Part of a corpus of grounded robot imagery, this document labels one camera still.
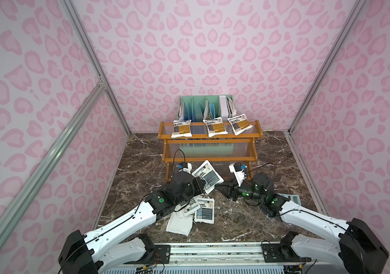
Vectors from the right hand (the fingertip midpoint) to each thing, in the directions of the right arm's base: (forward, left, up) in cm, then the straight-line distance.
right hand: (216, 186), depth 73 cm
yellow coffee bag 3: (+23, +16, +11) cm, 31 cm away
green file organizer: (+53, +10, 0) cm, 53 cm away
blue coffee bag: (+5, +4, +2) cm, 7 cm away
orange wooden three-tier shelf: (+30, -3, -14) cm, 33 cm away
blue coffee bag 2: (-6, +5, -18) cm, 20 cm away
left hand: (+2, +4, +1) cm, 4 cm away
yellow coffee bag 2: (+25, 0, +11) cm, 27 cm away
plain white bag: (-10, +18, -19) cm, 28 cm away
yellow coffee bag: (+27, -11, +11) cm, 31 cm away
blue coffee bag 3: (-3, +12, -17) cm, 20 cm away
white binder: (+45, -5, +6) cm, 45 cm away
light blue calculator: (+2, -40, -18) cm, 44 cm away
